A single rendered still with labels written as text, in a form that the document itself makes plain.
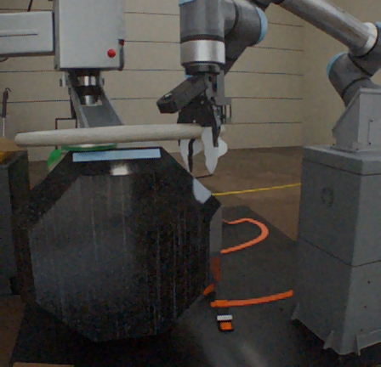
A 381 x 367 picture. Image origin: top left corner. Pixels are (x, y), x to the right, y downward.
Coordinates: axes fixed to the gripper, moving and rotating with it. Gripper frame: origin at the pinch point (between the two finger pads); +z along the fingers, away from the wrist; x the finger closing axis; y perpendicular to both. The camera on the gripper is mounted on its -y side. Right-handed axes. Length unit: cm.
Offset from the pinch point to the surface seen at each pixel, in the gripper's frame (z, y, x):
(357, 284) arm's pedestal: 54, 90, -9
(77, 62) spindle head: -33, 22, 71
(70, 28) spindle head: -45, 20, 72
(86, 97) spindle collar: -21, 29, 76
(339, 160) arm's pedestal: 5, 91, 1
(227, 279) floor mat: 79, 121, 75
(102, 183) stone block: 11, 28, 66
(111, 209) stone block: 21, 31, 65
